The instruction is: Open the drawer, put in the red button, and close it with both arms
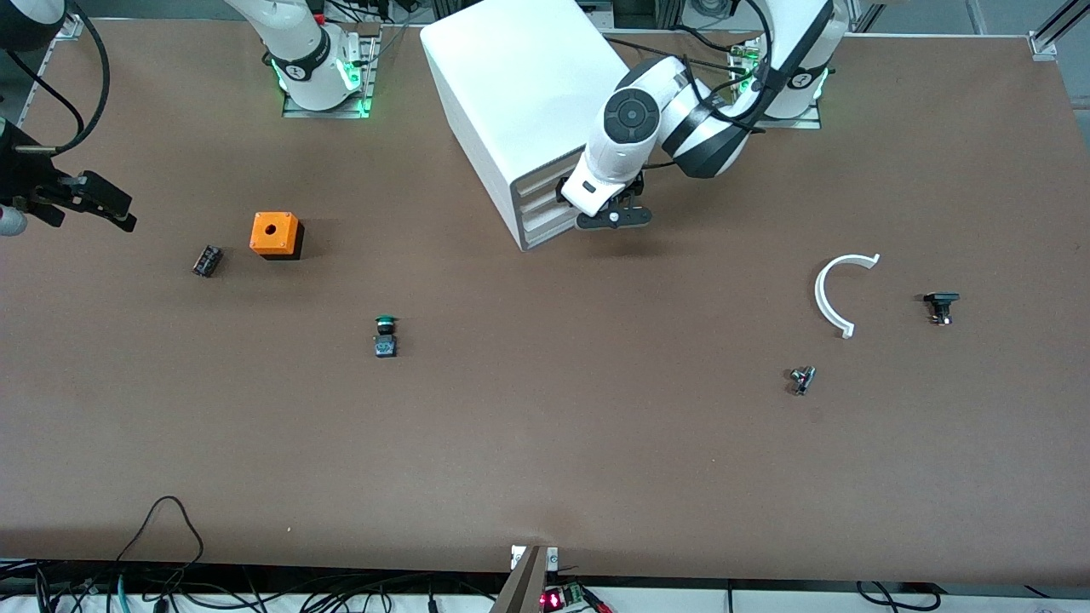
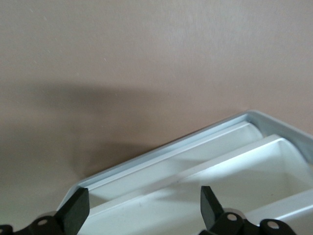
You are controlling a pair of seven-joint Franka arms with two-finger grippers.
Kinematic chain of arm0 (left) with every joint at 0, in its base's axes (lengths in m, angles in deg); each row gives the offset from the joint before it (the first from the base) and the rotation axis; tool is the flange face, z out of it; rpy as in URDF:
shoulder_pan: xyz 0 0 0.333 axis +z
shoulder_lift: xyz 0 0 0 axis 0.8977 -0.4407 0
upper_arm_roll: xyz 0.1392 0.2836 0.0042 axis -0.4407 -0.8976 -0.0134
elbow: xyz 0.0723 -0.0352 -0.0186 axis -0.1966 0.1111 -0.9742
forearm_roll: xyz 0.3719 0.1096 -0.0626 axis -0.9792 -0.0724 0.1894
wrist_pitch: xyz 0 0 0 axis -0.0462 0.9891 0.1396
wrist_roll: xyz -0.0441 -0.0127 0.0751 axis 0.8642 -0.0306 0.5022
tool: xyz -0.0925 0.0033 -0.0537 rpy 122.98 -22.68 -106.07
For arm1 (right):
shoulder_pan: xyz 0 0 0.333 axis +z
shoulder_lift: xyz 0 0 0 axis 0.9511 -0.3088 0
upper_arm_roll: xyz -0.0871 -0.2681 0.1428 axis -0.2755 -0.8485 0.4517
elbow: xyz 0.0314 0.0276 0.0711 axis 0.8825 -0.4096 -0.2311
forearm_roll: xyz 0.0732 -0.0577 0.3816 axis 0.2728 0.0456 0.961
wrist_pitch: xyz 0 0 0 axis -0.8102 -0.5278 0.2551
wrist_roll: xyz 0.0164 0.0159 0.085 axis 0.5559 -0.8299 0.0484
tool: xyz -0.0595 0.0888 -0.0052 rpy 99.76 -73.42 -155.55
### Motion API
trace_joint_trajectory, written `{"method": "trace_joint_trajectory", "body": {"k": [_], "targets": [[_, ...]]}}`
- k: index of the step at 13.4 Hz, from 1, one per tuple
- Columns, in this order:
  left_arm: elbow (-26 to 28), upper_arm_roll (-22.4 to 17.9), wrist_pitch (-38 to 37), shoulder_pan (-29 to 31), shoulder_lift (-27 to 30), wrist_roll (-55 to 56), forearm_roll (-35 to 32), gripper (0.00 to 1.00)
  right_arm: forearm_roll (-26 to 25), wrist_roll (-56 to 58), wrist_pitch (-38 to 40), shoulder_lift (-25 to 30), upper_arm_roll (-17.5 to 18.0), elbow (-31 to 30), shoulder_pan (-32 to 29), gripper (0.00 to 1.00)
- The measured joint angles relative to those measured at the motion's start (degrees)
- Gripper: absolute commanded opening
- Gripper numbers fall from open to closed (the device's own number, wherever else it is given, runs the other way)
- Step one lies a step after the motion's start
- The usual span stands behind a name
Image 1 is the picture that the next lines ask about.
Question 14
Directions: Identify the circuit board with red light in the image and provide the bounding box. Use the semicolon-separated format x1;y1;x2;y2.
541;581;611;613

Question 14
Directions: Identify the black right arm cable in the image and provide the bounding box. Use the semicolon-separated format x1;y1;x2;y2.
4;0;112;156

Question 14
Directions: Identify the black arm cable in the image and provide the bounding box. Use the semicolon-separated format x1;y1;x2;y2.
677;0;777;133
4;0;112;156

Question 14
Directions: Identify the orange button enclosure box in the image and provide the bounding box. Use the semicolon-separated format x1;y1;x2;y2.
250;211;305;261

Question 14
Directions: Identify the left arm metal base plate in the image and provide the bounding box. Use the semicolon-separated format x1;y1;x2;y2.
730;38;823;130

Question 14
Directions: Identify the white curved plastic bracket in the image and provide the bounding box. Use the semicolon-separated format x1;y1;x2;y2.
814;253;881;340

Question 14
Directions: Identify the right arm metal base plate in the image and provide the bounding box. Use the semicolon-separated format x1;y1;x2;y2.
281;43;376;119

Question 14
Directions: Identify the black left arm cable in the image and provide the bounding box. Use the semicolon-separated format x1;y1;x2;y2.
677;0;777;133

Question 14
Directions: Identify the thin black looped cable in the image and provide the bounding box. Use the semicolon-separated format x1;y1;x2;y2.
113;496;206;564

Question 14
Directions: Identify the grey metal mounting post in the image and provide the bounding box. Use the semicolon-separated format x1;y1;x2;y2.
490;545;559;613

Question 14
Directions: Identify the black cable under table edge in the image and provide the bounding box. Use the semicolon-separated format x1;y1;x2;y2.
856;581;943;613

